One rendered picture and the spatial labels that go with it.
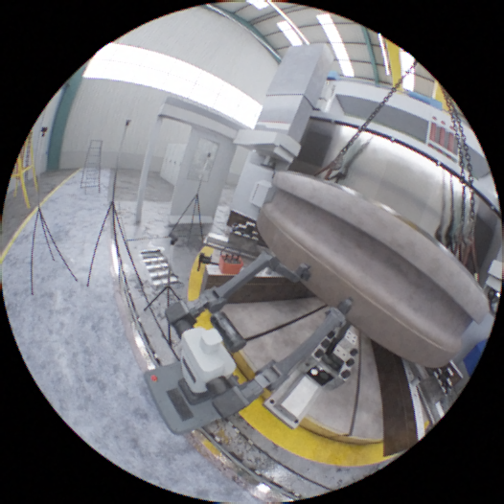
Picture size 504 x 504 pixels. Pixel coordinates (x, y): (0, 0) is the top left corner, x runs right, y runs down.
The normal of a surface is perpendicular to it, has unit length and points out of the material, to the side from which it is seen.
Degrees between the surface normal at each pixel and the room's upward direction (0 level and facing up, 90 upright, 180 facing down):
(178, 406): 0
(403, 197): 90
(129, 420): 0
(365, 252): 90
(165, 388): 0
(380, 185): 90
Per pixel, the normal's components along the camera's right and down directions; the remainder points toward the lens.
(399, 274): -0.62, 0.13
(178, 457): 0.33, -0.85
